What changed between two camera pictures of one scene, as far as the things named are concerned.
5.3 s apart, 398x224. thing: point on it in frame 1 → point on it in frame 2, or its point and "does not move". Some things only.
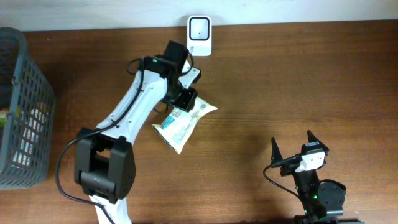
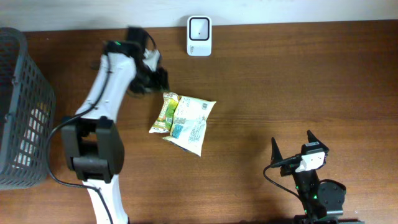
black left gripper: [187, 104] → [162, 83]
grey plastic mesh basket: [27, 115] does not move
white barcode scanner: [199, 35] does not move
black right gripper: [276, 155] does not move
